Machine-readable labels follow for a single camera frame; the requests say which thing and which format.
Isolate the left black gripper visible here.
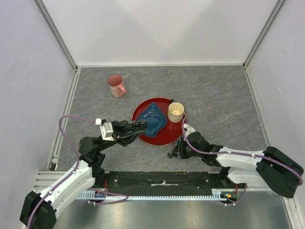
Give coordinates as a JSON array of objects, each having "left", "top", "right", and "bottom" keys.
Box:
[{"left": 98, "top": 120, "right": 145, "bottom": 152}]

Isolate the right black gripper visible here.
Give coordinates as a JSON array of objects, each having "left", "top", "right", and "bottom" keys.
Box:
[{"left": 169, "top": 137, "right": 203, "bottom": 159}]

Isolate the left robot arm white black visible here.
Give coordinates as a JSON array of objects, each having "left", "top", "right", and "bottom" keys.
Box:
[{"left": 20, "top": 118, "right": 147, "bottom": 229}]

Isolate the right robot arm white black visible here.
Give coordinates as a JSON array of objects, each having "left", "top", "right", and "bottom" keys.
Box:
[{"left": 168, "top": 132, "right": 304, "bottom": 198}]

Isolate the red round tray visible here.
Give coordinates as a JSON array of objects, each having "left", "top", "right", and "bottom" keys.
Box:
[{"left": 132, "top": 97, "right": 183, "bottom": 146}]

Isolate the blue shell-shaped dish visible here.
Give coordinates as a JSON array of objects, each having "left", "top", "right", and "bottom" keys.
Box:
[{"left": 138, "top": 102, "right": 167, "bottom": 137}]

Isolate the beige ceramic cup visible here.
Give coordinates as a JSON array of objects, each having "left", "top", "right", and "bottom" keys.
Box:
[{"left": 168, "top": 102, "right": 185, "bottom": 123}]

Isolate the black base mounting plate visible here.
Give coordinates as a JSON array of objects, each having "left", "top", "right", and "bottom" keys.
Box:
[{"left": 95, "top": 171, "right": 230, "bottom": 196}]

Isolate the pink floral mug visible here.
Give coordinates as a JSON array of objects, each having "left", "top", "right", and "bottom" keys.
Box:
[{"left": 107, "top": 74, "right": 126, "bottom": 98}]

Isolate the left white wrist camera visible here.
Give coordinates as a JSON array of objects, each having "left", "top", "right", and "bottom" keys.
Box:
[{"left": 100, "top": 122, "right": 114, "bottom": 141}]

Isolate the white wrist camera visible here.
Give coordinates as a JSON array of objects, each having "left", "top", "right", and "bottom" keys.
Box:
[
  {"left": 183, "top": 124, "right": 196, "bottom": 138},
  {"left": 100, "top": 122, "right": 114, "bottom": 141}
]

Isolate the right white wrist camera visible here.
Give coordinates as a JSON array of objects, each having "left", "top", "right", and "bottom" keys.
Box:
[{"left": 183, "top": 124, "right": 196, "bottom": 138}]

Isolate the slotted grey cable duct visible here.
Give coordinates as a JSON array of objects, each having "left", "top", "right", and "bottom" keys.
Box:
[{"left": 77, "top": 190, "right": 237, "bottom": 201}]

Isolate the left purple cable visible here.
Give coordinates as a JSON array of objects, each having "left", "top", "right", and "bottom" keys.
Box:
[{"left": 26, "top": 115, "right": 101, "bottom": 229}]

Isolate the left aluminium frame post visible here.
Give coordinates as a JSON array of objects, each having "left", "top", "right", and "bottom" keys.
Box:
[{"left": 33, "top": 0, "right": 78, "bottom": 71}]

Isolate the aluminium frame post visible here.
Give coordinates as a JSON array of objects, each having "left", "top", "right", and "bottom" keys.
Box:
[
  {"left": 33, "top": 0, "right": 78, "bottom": 71},
  {"left": 243, "top": 0, "right": 286, "bottom": 70}
]

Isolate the right aluminium frame post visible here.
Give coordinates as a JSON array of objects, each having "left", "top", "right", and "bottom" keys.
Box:
[{"left": 243, "top": 0, "right": 286, "bottom": 70}]

